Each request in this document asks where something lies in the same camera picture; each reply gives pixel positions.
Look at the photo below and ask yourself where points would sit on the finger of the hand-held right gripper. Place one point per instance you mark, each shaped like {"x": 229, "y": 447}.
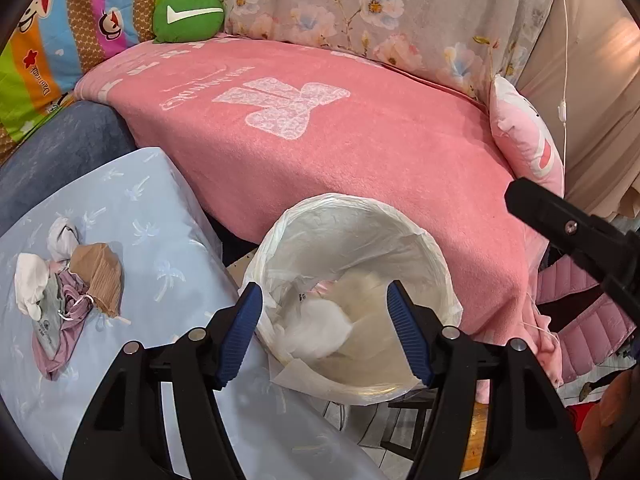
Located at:
{"x": 555, "y": 212}

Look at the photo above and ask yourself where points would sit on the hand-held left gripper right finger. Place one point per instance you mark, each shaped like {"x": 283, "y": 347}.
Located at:
{"x": 405, "y": 335}

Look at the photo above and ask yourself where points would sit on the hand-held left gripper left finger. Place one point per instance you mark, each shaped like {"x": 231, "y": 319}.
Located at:
{"x": 240, "y": 330}

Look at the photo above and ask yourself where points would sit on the waste bin with white liner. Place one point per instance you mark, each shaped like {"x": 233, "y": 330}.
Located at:
{"x": 360, "y": 240}

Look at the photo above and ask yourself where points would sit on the tan stocking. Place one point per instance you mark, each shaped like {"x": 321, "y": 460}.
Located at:
{"x": 102, "y": 275}

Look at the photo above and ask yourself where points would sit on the white cloth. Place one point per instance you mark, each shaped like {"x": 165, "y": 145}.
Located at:
{"x": 62, "y": 235}

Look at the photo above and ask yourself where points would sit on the white sock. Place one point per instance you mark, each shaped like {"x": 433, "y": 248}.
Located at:
{"x": 30, "y": 280}

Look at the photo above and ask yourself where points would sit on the pink puffer jacket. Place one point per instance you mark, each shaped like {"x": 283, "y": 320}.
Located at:
{"x": 565, "y": 280}

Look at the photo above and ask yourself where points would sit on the pink pillow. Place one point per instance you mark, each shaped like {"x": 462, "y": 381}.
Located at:
{"x": 525, "y": 135}

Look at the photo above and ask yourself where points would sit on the beige curtain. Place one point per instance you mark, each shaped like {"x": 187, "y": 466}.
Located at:
{"x": 605, "y": 110}

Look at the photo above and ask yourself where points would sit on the light blue palm-print tablecloth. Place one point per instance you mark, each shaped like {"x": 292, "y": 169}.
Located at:
{"x": 150, "y": 205}

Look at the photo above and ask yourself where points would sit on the pink blanket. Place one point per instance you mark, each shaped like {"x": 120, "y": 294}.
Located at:
{"x": 350, "y": 160}

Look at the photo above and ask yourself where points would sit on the blue-grey cushion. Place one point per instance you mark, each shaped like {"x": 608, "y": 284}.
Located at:
{"x": 60, "y": 150}

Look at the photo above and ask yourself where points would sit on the floral bed sheet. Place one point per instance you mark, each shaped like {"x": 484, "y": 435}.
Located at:
{"x": 350, "y": 0}

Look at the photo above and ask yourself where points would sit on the green cushion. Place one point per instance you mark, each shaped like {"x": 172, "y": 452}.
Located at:
{"x": 187, "y": 20}

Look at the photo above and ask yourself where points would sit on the striped monkey-print quilt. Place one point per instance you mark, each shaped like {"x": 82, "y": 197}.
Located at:
{"x": 75, "y": 10}

